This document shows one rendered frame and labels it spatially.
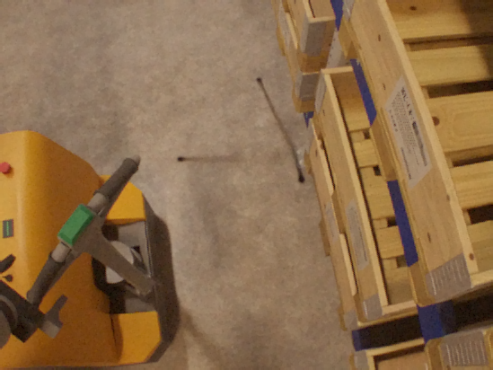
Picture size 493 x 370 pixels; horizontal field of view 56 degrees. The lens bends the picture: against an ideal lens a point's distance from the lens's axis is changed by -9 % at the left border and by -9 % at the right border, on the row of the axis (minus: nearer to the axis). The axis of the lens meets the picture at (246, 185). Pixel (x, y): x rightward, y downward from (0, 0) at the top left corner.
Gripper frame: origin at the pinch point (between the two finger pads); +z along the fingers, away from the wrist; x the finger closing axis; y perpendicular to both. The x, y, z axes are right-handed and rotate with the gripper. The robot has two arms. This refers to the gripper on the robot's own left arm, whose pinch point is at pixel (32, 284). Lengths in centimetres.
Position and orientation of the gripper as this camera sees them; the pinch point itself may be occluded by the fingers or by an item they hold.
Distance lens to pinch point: 103.5
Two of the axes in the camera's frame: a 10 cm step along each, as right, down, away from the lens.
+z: 0.7, -2.2, 9.7
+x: -8.0, -5.9, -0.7
